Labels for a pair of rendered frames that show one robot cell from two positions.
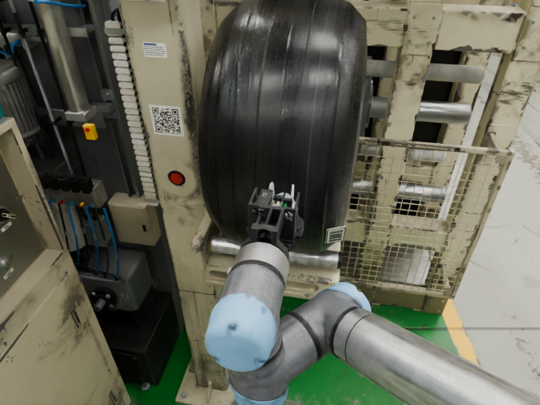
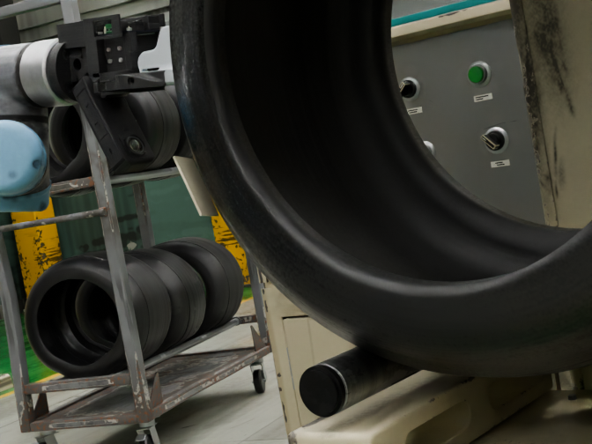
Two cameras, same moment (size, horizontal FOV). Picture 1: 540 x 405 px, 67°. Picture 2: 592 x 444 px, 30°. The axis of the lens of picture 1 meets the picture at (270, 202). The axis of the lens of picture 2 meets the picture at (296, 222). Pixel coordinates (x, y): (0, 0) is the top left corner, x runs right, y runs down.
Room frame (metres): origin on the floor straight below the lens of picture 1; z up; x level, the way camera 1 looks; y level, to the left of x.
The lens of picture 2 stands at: (1.14, -1.00, 1.09)
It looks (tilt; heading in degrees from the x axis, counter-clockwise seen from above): 3 degrees down; 116
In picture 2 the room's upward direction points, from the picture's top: 10 degrees counter-clockwise
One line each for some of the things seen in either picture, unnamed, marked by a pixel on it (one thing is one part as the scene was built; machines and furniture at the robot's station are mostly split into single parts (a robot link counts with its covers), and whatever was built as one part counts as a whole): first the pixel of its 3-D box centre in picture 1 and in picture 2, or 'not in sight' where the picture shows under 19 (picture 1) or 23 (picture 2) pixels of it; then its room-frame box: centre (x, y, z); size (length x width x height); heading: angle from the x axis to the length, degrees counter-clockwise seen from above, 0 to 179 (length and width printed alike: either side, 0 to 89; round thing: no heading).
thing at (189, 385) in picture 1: (216, 374); not in sight; (0.93, 0.23, 0.02); 0.27 x 0.27 x 0.04; 80
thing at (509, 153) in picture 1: (353, 220); not in sight; (1.18, -0.32, 0.65); 0.90 x 0.02 x 0.70; 80
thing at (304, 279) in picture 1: (271, 268); (434, 408); (0.76, 0.00, 0.84); 0.36 x 0.09 x 0.06; 80
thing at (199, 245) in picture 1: (219, 210); not in sight; (0.93, 0.15, 0.90); 0.40 x 0.03 x 0.10; 170
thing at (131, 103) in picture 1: (141, 122); not in sight; (0.91, 0.31, 1.19); 0.05 x 0.04 x 0.48; 170
